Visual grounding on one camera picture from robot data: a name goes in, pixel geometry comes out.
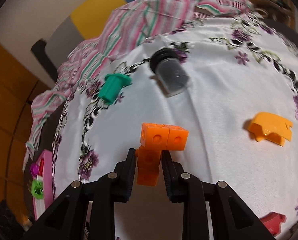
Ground red puzzle piece block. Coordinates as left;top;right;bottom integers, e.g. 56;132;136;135
259;212;287;237

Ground purple plastic toy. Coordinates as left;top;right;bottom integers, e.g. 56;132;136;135
30;163;39;178

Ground yellow-orange plastic car shell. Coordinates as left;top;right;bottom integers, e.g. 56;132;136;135
247;112;293;146

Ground orange linked cube blocks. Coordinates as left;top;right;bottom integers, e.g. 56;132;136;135
135;123;189;187

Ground teal plastic flanged holder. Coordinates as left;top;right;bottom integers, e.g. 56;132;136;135
99;73;132;105

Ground clear jar black lid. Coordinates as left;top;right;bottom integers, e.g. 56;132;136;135
149;48;190;96

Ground green white plastic case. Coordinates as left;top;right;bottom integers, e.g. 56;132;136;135
30;179;44;199

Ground red cylindrical bottle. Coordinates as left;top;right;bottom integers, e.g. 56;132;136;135
39;158;44;177

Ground pink rimmed white tray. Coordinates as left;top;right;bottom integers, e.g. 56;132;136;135
30;150;54;220

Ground white floral embroidered tablecloth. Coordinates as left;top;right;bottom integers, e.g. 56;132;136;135
54;14;298;239

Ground wooden panel cabinet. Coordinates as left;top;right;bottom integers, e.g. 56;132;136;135
0;45;47;219

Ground grey yellow blue sofa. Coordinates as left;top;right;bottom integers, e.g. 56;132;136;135
31;0;136;81

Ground pink green striped cloth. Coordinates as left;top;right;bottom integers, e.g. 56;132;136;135
23;0;252;165

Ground cluttered wooden side table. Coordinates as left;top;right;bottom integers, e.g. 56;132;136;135
249;0;298;33

